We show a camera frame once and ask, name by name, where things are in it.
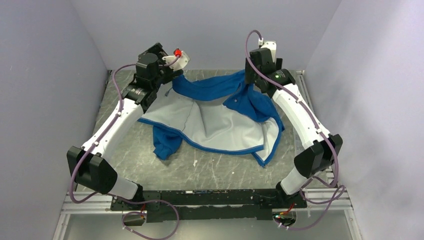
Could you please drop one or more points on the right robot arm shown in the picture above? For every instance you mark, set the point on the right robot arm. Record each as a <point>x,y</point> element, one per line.
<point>321,148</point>

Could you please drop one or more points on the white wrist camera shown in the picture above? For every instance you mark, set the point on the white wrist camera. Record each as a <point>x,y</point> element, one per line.
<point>271,45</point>
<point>177,61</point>

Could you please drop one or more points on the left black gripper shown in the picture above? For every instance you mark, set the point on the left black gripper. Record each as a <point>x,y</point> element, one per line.
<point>170,74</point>

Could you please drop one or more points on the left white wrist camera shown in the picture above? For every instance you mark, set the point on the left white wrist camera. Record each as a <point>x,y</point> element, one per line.
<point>177,61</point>

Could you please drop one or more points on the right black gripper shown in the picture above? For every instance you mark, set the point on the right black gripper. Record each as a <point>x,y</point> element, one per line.
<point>248,74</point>

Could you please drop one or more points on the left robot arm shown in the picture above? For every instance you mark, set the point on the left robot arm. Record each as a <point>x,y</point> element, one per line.
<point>90,171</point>

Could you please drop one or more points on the blue zip jacket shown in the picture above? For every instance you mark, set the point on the blue zip jacket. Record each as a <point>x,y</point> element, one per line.
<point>220,114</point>

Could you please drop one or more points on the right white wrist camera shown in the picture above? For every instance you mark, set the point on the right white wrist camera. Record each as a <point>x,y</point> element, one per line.
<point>271,45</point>

